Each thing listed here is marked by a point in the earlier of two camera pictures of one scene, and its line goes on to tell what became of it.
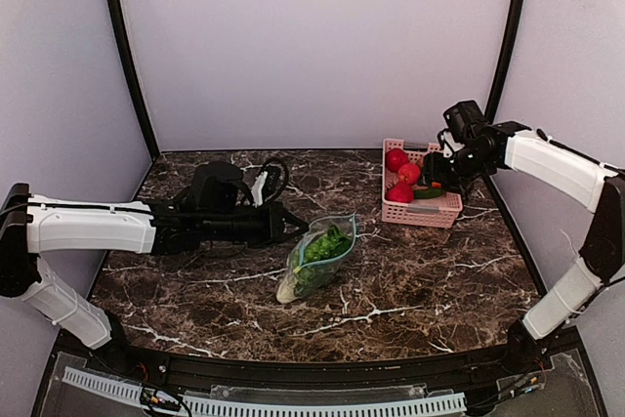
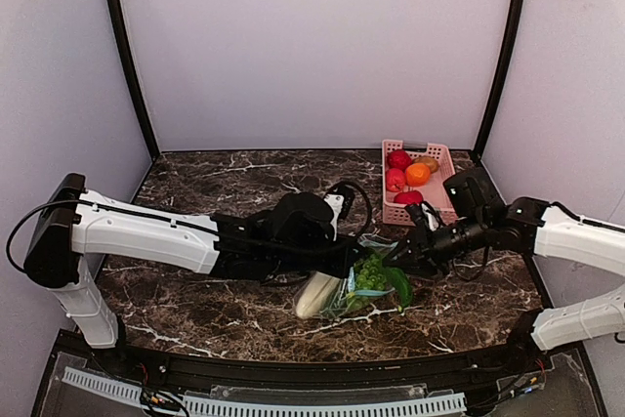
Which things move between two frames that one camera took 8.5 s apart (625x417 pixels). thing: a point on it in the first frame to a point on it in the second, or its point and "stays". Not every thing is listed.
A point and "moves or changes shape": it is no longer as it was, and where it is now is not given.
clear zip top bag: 318,253 moves or changes shape
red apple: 409,173 to 395,180
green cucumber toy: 428,193 to 402,287
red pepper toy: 395,158 stays
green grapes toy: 320,248 moves or changes shape
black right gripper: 435,173 to 423,245
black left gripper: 276,222 to 349,255
